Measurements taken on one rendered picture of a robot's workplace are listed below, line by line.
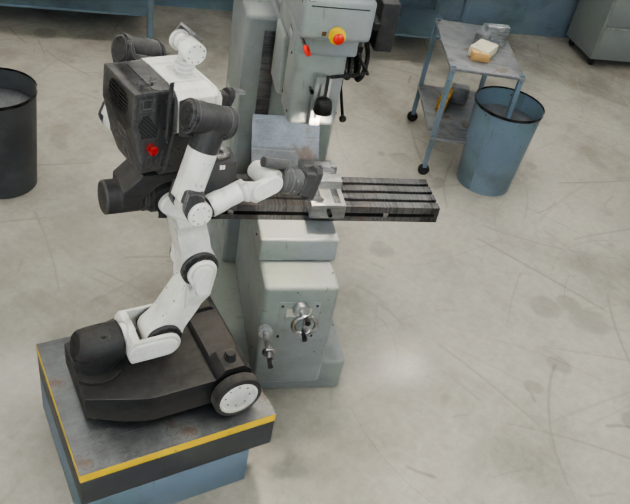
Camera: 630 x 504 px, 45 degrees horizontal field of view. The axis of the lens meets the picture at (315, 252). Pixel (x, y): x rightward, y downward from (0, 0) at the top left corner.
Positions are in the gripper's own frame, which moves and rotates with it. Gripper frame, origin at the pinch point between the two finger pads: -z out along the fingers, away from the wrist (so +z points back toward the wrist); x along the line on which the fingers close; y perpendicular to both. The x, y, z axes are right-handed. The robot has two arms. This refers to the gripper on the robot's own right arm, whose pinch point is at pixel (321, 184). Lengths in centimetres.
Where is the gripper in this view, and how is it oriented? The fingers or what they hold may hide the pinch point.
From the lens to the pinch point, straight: 254.9
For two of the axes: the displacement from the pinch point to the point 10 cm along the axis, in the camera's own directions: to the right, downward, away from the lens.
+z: -7.6, -0.3, -6.5
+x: 3.6, -8.6, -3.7
